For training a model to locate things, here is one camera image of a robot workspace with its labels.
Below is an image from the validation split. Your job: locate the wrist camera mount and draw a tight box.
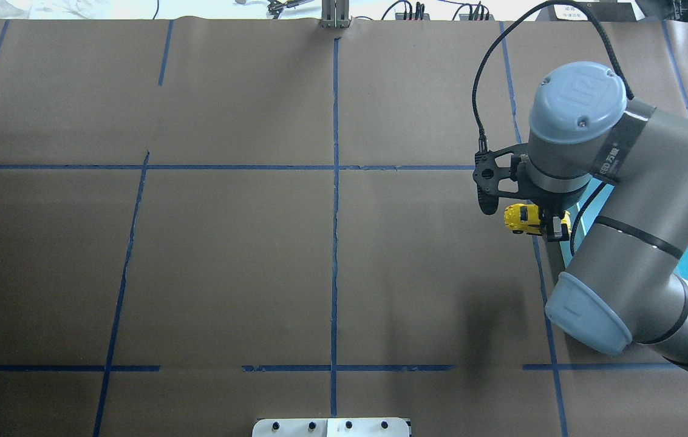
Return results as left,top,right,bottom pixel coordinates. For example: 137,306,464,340
472,143,531,215

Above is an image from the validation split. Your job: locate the white pedestal base plate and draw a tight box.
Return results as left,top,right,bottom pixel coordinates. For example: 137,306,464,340
251,417,412,436

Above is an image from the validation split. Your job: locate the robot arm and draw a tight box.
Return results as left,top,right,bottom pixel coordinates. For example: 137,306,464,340
526,61,688,371

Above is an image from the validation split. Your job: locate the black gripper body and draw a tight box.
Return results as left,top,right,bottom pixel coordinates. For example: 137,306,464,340
518,176,587,214

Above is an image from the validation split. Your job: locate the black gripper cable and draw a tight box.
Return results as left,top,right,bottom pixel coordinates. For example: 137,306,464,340
472,0,635,152

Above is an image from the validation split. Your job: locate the aluminium frame post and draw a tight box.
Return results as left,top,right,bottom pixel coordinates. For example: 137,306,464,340
321,0,351,29

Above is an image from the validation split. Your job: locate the yellow beetle toy car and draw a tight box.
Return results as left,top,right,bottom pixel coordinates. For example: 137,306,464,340
503,203,572,239

